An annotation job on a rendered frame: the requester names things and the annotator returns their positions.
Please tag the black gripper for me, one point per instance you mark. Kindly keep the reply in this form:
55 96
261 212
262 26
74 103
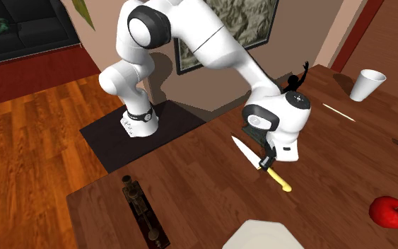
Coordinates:
256 134

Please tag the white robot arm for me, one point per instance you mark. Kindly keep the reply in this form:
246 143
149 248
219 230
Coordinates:
216 41

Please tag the brown wooden table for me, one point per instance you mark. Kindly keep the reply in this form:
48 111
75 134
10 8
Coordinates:
212 207

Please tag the white plate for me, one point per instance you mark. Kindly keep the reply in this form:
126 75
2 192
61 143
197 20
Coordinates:
262 236

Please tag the pale thin stick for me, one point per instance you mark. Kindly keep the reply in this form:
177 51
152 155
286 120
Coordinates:
339 112

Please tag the white cup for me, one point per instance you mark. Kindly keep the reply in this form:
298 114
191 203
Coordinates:
365 84

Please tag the brass device on dark base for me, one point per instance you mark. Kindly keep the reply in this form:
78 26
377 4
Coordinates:
143 210

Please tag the red apple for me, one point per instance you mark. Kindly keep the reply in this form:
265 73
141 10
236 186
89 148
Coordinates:
390 212

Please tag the black robot stand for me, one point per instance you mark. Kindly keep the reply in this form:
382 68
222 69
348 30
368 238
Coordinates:
109 145

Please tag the green plant leaf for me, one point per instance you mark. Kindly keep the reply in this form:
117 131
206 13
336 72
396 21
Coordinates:
83 12

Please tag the black sofa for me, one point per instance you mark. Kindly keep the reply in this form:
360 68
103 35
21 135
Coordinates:
29 31

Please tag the framed wall picture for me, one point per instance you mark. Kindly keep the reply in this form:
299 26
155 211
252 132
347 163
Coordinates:
250 24

